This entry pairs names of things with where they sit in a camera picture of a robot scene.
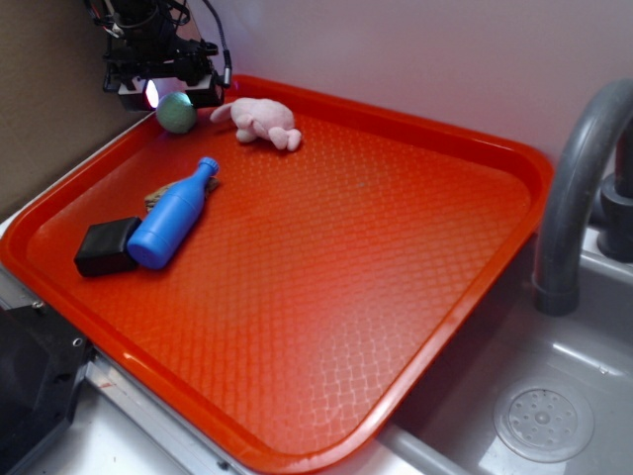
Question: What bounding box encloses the blue plastic bottle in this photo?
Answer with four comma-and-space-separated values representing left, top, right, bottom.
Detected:
127, 157, 220, 270

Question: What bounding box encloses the black rectangular block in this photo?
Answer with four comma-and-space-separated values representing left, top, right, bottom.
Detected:
73, 217, 141, 277

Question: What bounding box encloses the dark faucet handle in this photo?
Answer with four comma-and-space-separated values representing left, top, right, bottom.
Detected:
597, 124, 632, 263

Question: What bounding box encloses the green textured ball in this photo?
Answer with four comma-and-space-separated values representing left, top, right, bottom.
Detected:
156, 91, 197, 135

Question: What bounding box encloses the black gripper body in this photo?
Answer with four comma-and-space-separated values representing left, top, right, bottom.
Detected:
102, 1, 219, 94

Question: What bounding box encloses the pink plush toy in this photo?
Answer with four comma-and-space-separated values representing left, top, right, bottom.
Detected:
210, 98, 303, 151

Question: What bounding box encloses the grey toy faucet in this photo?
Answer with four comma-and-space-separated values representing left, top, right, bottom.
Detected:
532, 78, 632, 317

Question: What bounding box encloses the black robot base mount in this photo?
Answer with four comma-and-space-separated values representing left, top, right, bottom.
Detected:
1, 302, 92, 474

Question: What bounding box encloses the sink drain cover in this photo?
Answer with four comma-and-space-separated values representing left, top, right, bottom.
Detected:
493, 378, 594, 463

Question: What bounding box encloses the red plastic tray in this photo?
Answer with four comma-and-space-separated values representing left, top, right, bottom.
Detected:
1, 76, 553, 474

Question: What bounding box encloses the grey sink basin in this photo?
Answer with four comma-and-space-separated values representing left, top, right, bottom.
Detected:
380, 249, 633, 475

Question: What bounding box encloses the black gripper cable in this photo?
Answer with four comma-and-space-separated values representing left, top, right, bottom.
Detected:
201, 0, 233, 90

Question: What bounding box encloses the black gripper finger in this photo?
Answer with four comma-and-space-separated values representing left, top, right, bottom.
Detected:
185, 73, 225, 108
118, 78, 159, 111

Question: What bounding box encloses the small brown object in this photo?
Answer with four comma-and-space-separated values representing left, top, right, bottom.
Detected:
143, 177, 221, 213

